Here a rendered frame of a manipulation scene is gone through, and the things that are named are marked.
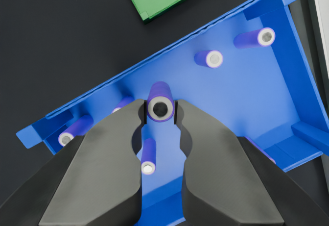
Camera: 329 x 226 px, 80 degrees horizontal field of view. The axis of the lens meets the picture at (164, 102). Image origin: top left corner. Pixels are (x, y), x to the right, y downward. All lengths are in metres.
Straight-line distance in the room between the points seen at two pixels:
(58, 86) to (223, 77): 0.59
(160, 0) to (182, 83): 0.45
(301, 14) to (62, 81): 0.77
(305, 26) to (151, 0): 0.47
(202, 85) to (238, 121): 0.07
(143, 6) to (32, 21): 0.35
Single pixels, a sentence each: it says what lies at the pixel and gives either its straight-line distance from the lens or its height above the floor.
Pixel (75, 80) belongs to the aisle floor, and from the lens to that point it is 0.73.
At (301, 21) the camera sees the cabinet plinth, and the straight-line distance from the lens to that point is 0.77.
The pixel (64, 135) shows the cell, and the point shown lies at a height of 0.47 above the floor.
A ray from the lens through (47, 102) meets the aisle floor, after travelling 0.78.
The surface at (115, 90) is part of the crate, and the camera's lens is 0.27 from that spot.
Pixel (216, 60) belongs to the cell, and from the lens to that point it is 0.21.
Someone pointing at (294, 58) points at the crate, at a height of 0.44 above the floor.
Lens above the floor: 0.67
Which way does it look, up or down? 77 degrees down
